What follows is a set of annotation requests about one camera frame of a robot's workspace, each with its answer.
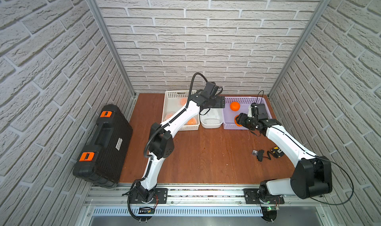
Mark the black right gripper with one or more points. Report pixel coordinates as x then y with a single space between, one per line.
243 119

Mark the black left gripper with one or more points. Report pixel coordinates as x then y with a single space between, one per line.
219 102

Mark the bare orange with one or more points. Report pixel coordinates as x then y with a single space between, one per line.
236 118
235 106

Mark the white foam net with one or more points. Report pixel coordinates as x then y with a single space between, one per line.
213 117

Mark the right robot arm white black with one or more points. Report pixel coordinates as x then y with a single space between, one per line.
312 174

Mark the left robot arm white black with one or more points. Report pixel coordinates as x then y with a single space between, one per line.
161 139

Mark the purple perforated plastic basket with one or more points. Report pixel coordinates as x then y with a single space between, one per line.
245 106

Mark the white plastic tub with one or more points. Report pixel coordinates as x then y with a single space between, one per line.
202 117

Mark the white perforated plastic basket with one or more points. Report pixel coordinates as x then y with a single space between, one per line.
171 104

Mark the small black clip device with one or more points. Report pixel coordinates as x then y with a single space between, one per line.
260 155

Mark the black yellow small device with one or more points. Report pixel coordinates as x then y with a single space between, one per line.
277 152

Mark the black tool case orange latches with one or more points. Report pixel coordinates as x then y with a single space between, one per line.
101 161

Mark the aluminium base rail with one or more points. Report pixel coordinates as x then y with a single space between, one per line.
202 205

